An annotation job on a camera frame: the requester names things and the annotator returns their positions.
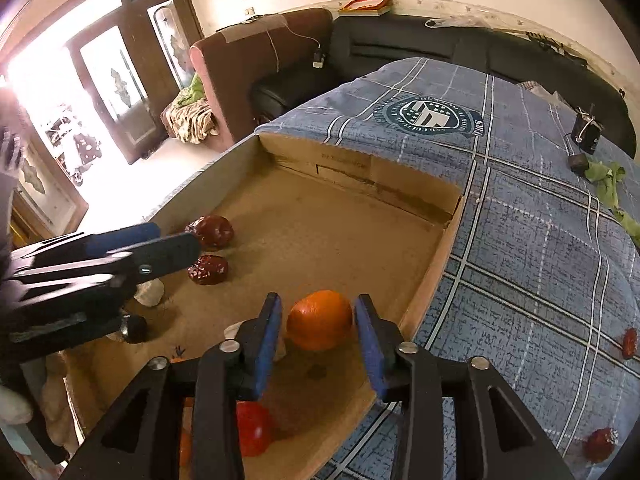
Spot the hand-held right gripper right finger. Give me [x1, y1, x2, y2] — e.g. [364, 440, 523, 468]
[354, 294, 576, 480]

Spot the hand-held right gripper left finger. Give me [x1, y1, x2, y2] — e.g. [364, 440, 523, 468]
[60, 292, 283, 480]

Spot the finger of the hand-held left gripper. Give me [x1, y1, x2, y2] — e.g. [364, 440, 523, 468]
[10, 222, 162, 273]
[120, 232, 202, 286]

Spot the large orange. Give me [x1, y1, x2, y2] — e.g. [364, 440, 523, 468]
[286, 290, 354, 352]

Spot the red tomato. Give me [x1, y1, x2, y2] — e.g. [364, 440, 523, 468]
[236, 401, 275, 457]

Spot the small orange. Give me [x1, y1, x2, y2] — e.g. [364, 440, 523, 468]
[177, 397, 195, 467]

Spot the cardboard box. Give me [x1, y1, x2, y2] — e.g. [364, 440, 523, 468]
[60, 130, 466, 480]

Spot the crumpled patterned cloth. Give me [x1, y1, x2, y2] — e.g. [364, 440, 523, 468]
[161, 74, 220, 143]

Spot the brown armchair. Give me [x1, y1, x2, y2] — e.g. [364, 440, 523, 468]
[189, 7, 335, 151]

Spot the wooden glass door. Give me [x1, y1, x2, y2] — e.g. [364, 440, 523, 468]
[65, 0, 203, 166]

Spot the large dried red date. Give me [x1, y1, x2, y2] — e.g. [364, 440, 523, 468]
[585, 428, 617, 463]

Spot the pile of green bean pods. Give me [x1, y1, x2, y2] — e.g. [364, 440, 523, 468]
[585, 160, 640, 246]

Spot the black electronic device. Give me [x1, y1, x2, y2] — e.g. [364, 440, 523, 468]
[565, 104, 603, 155]

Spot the red tray box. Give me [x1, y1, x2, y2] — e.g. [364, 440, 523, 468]
[337, 0, 392, 15]

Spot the black plastic utensil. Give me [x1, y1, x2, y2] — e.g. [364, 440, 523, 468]
[525, 30, 586, 63]

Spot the white charger cable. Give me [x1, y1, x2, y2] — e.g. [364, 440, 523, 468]
[265, 12, 328, 68]

